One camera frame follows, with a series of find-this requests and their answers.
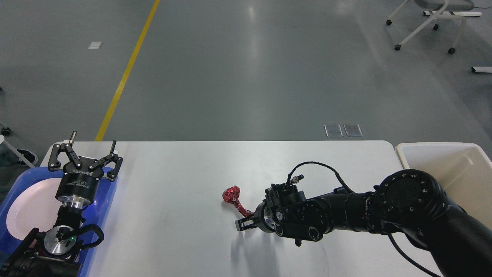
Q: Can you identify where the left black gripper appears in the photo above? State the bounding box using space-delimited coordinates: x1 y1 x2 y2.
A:
48 131 123 208

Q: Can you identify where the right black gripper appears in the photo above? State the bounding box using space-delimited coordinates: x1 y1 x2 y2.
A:
235 202 276 233

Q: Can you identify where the red foil wrapper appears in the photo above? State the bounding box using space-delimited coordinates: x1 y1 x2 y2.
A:
222 186 254 217

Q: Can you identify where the pink plate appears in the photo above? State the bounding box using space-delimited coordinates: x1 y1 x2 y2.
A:
6 178 62 240

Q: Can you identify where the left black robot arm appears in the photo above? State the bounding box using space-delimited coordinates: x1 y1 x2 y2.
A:
1 132 123 277

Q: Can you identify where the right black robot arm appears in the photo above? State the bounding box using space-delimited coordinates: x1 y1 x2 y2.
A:
235 169 492 277

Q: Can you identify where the person's shoe and leg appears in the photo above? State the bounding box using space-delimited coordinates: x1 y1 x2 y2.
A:
0 149 38 167

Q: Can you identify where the left floor socket plate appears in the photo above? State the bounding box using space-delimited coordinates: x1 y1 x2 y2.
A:
324 124 343 137

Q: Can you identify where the floor socket plate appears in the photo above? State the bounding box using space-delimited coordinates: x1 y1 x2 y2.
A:
343 124 363 137
324 124 343 137

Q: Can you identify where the right floor socket plate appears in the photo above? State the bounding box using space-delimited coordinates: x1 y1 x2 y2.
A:
343 124 363 137

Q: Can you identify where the white plastic bin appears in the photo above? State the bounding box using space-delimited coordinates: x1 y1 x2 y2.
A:
395 142 492 228

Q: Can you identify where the white floor bar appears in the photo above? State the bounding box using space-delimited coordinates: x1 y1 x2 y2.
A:
471 66 492 74

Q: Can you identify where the white bar behind chair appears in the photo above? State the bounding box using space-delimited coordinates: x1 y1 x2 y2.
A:
423 10 482 17

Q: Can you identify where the white office chair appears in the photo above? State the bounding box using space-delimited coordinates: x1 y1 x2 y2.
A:
394 0 474 55

